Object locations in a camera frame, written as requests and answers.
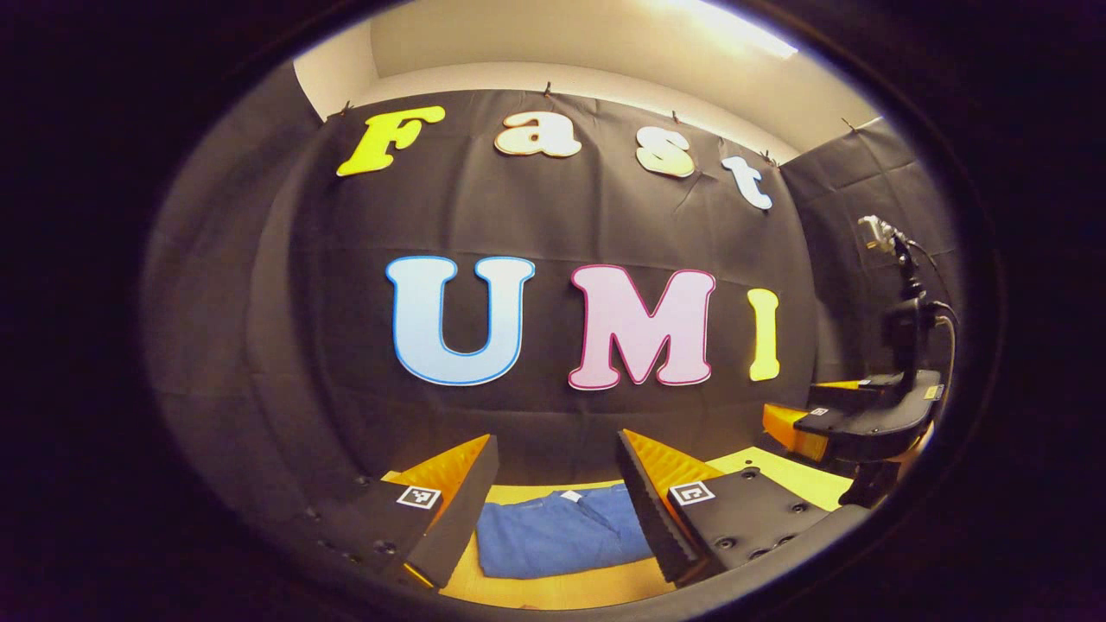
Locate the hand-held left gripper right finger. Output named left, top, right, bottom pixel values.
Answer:
left=615, top=428, right=865, bottom=587

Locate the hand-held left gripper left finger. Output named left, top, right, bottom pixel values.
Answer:
left=294, top=434, right=500, bottom=590

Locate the blue jacket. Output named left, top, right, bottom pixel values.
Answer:
left=475, top=484, right=655, bottom=580

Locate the black backdrop cloth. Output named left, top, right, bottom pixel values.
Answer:
left=143, top=60, right=964, bottom=519

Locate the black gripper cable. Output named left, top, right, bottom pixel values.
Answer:
left=907, top=238, right=960, bottom=407

